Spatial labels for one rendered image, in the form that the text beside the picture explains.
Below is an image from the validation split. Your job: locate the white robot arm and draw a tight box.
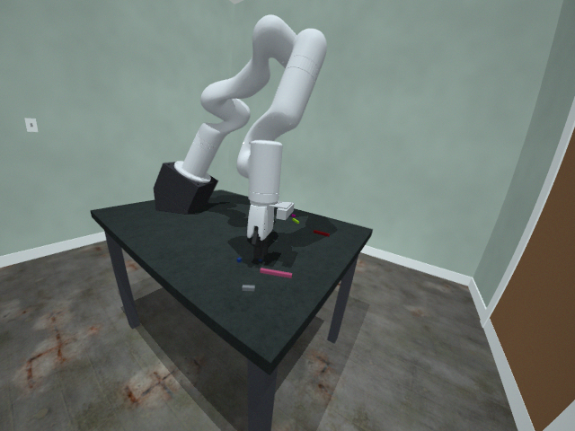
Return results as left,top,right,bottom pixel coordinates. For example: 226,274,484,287
174,15,327,220

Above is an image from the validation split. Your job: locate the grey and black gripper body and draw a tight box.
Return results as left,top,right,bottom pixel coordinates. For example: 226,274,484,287
247,200,277,241

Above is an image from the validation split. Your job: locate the pink rod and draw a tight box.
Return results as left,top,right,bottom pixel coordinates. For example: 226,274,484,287
260,268,292,278

